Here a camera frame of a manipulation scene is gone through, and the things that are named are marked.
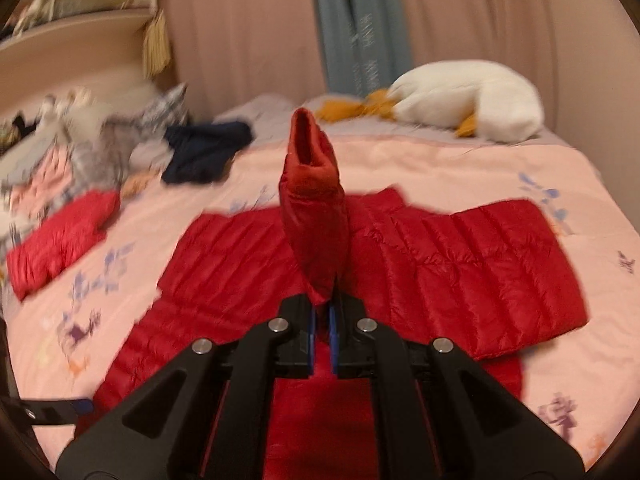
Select small red down jacket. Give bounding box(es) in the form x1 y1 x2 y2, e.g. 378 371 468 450
6 190 122 301

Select beige headboard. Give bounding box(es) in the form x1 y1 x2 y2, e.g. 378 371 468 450
0 7 176 121

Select plaid pillow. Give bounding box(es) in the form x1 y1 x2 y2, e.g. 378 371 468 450
140 82 191 131

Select white goose plush toy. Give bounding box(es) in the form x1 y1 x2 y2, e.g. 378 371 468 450
317 60 545 142

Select yellow tassel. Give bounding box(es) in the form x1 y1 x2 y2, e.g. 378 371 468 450
142 9 172 78

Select peach cloth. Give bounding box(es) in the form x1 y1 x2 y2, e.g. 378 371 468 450
121 172 153 197

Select large red down jacket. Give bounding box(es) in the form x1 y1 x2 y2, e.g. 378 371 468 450
75 107 590 480

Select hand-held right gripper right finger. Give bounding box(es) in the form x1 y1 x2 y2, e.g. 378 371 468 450
329 294 585 480

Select grey cloth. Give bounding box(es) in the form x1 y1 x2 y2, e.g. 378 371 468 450
70 117 166 191

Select pink striped cloth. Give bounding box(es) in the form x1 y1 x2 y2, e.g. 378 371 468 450
7 147 76 211

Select navy garment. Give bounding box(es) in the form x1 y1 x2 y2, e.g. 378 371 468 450
161 119 253 186

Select beige curtain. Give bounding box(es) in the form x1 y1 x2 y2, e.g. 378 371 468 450
395 0 640 161
160 0 326 111

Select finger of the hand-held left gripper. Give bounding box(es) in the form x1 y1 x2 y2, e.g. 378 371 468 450
0 394 95 428

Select deer print quilt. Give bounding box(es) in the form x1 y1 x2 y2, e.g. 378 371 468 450
0 132 632 461

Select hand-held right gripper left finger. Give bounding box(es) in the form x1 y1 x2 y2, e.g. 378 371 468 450
55 294 317 480

